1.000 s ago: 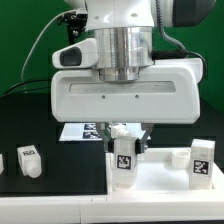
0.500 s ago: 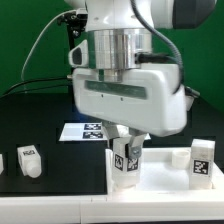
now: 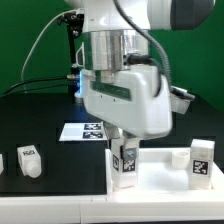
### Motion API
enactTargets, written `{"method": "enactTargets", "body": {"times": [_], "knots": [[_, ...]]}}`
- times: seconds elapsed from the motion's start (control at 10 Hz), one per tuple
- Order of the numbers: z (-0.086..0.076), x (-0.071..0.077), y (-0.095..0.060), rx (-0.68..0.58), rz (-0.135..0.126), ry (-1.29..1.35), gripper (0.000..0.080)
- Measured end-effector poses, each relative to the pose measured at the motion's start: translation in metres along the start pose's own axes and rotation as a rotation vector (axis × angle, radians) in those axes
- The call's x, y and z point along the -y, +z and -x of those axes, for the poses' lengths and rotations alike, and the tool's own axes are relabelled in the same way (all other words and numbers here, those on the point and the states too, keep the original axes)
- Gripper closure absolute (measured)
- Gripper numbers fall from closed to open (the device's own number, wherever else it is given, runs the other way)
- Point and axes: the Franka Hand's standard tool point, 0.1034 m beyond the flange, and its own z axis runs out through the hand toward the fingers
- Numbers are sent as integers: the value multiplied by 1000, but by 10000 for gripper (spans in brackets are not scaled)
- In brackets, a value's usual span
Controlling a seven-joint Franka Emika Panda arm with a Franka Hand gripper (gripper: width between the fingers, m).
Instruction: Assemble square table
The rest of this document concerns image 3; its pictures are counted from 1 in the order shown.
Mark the white square tabletop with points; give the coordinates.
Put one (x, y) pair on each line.
(164, 170)

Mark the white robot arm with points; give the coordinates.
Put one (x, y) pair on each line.
(116, 36)

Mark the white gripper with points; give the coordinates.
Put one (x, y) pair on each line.
(138, 101)

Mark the white paper with markers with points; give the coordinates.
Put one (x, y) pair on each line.
(82, 132)

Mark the black camera stand pole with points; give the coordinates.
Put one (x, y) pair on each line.
(74, 24)

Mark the white L-shaped obstacle wall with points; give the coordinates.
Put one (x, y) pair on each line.
(115, 208)

